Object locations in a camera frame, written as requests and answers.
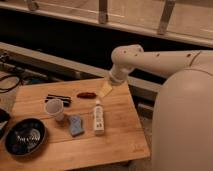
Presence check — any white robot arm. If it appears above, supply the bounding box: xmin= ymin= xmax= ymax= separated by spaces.
xmin=107 ymin=44 xmax=213 ymax=171

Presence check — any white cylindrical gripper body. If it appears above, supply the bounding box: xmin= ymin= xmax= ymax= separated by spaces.
xmin=108 ymin=65 xmax=132 ymax=86

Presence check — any blue sponge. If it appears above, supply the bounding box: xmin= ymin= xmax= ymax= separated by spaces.
xmin=69 ymin=115 xmax=84 ymax=137

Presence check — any red-brown oblong object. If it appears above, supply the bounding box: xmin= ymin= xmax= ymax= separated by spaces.
xmin=77 ymin=92 xmax=97 ymax=99

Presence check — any white plastic cup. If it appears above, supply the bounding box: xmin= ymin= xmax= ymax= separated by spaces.
xmin=44 ymin=98 xmax=65 ymax=122

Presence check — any black rectangular case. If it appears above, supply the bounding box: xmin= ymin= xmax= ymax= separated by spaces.
xmin=44 ymin=93 xmax=73 ymax=108

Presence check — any dark object at left edge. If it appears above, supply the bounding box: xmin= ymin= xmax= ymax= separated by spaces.
xmin=0 ymin=108 xmax=11 ymax=139

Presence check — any black cable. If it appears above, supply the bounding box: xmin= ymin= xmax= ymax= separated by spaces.
xmin=0 ymin=73 xmax=23 ymax=94

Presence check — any wooden table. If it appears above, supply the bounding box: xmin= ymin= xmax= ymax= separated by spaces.
xmin=0 ymin=79 xmax=150 ymax=171

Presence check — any white bottle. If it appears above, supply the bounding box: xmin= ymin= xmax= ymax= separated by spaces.
xmin=93 ymin=100 xmax=105 ymax=135

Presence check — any black bowl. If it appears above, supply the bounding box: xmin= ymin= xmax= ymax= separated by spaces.
xmin=5 ymin=118 xmax=46 ymax=156

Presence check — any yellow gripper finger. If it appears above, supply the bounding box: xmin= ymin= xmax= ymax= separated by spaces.
xmin=99 ymin=81 xmax=113 ymax=98

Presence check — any metal rail frame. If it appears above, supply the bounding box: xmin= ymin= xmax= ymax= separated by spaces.
xmin=0 ymin=42 xmax=161 ymax=101

